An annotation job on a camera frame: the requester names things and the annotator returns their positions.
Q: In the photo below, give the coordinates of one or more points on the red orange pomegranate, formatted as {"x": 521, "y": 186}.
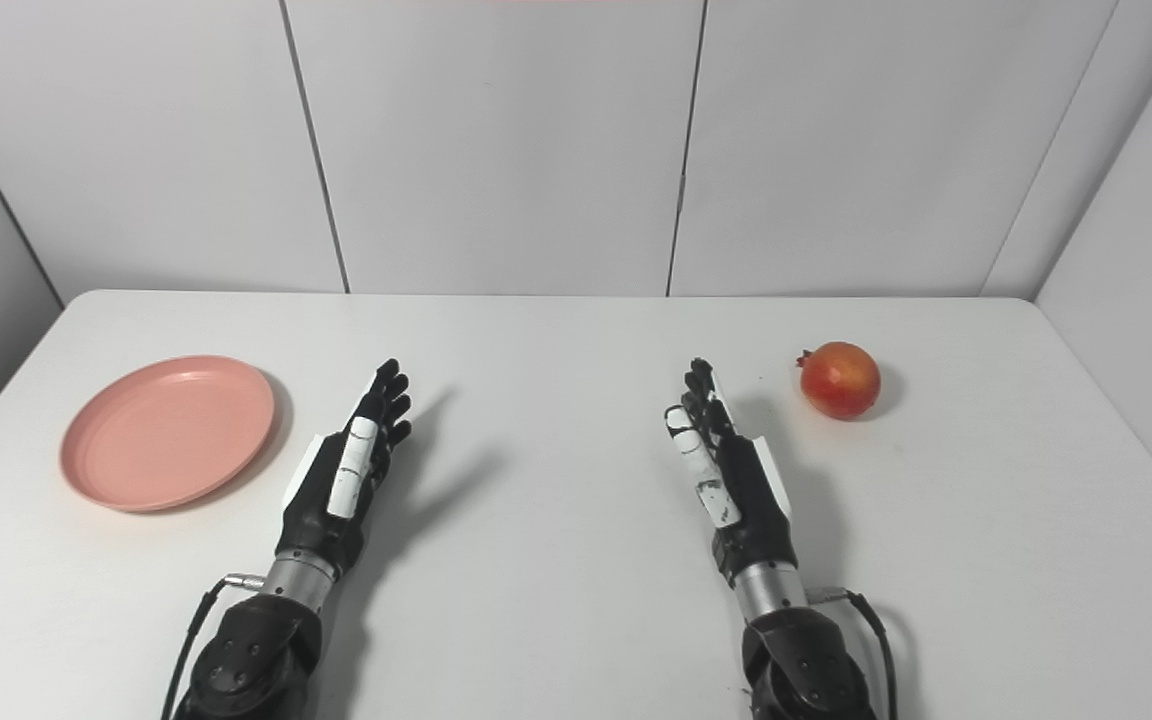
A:
{"x": 841, "y": 380}

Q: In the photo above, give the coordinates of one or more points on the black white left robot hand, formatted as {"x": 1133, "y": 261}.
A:
{"x": 321, "y": 510}

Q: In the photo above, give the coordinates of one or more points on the pink round plate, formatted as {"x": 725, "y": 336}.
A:
{"x": 166, "y": 430}

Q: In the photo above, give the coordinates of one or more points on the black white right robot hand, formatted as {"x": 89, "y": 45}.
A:
{"x": 756, "y": 520}

